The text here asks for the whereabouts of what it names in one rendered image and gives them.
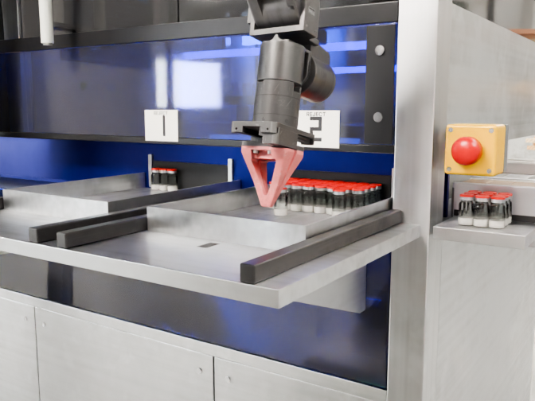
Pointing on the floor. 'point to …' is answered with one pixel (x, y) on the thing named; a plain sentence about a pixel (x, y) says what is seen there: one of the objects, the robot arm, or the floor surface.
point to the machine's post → (419, 196)
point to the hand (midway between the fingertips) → (267, 200)
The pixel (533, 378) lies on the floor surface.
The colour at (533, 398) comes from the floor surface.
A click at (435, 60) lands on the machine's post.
